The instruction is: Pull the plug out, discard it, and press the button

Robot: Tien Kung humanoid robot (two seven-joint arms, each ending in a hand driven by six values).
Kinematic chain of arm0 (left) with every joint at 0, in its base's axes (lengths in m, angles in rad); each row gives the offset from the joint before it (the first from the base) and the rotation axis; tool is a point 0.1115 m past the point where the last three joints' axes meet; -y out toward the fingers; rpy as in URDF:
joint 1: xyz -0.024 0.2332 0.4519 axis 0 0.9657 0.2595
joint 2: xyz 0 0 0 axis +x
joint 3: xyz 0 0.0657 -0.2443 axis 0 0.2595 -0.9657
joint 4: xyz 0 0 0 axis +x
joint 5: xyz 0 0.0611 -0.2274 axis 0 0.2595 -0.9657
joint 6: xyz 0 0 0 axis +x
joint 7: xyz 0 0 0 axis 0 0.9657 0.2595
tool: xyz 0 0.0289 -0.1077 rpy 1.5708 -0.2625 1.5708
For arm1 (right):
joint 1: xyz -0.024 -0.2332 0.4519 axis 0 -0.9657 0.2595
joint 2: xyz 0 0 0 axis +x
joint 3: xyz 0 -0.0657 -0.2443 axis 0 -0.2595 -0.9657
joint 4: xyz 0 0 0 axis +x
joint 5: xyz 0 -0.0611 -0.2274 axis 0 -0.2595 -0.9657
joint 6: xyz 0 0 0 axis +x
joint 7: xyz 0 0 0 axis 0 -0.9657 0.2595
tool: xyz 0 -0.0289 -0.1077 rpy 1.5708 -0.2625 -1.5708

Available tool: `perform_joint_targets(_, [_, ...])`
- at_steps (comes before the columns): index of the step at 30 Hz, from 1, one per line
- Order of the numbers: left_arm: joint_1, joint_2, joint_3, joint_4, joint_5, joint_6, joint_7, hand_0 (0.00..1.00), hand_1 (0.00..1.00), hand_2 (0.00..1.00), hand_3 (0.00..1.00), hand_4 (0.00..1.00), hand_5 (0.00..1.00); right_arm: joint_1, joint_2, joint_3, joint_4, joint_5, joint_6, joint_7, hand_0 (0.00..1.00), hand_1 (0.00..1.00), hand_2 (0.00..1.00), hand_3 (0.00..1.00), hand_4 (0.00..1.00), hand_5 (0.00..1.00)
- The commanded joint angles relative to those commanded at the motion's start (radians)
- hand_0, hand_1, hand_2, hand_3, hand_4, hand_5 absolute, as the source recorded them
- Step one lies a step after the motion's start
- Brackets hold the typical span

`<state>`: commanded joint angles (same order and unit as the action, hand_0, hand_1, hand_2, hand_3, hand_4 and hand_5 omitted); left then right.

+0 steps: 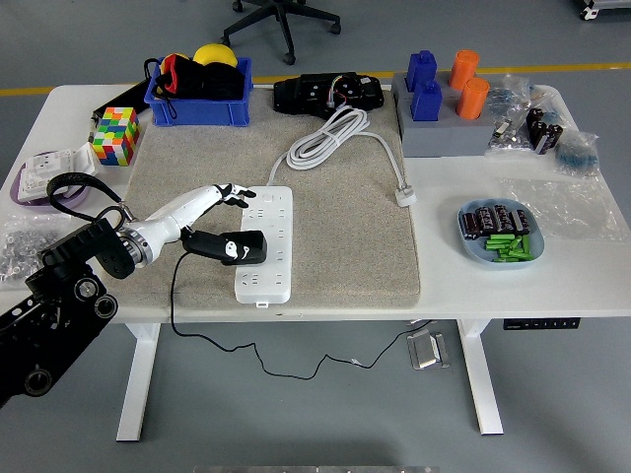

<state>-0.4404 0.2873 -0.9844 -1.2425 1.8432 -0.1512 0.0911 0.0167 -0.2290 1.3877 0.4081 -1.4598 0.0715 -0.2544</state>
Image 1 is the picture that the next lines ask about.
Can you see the grey holder block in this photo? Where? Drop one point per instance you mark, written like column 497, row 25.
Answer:
column 443, row 138

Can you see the bag of blue resistors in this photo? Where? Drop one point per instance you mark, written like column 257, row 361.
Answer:
column 577, row 155

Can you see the black office chair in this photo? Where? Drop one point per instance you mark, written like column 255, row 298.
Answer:
column 286, row 20

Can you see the yellow ball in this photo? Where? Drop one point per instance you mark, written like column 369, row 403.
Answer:
column 214, row 53

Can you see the colourful puzzle cube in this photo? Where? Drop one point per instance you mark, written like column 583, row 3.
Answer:
column 116, row 138

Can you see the black cylindrical capacitor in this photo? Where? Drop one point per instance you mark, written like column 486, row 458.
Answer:
column 504, row 219
column 485, row 220
column 521, row 222
column 470, row 225

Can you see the blue plastic bin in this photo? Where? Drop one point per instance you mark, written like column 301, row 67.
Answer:
column 197, row 113

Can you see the green cylindrical cell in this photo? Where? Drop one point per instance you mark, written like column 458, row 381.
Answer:
column 495, row 245
column 516, row 244
column 526, row 246
column 508, row 258
column 498, row 239
column 508, row 252

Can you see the silver foot pedal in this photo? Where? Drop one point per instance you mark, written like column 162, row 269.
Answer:
column 426, row 351

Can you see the black electronic device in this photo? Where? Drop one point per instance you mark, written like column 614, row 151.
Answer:
column 305, row 93

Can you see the orange cylinder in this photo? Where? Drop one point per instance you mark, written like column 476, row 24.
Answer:
column 472, row 101
column 463, row 69

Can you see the flat black bar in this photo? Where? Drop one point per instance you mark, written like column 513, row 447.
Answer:
column 123, row 96

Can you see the white wall socket panel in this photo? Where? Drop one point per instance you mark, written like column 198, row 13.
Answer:
column 42, row 170
column 84, row 160

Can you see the white table leg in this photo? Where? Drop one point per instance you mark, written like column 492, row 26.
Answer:
column 480, row 384
column 138, row 384

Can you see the clear bag of screws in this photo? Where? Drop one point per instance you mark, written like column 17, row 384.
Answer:
column 20, row 241

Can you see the clear bag of blue components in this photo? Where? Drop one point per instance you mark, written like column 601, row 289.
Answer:
column 512, row 96

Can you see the bag of black capacitors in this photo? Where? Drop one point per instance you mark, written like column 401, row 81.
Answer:
column 542, row 130

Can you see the blue bottle-shaped block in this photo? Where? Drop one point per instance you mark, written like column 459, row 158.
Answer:
column 426, row 103
column 421, row 69

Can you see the clear bag of metal parts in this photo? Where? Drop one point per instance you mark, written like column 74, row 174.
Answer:
column 508, row 140

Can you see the black table control panel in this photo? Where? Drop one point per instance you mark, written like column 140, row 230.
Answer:
column 542, row 324

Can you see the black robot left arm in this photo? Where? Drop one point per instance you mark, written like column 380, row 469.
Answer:
column 64, row 261

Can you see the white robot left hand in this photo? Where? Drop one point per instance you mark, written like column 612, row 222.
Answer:
column 167, row 217

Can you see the purple plate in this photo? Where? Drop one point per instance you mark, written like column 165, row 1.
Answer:
column 20, row 189

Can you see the black cloth bag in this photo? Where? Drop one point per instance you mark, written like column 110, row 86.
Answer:
column 217, row 81

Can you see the light blue tray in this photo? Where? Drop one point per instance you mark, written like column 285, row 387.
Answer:
column 473, row 252

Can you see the empty clear plastic bag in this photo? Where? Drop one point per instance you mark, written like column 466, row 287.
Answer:
column 567, row 207

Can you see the grey-brown mat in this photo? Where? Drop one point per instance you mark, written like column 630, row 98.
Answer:
column 345, row 246

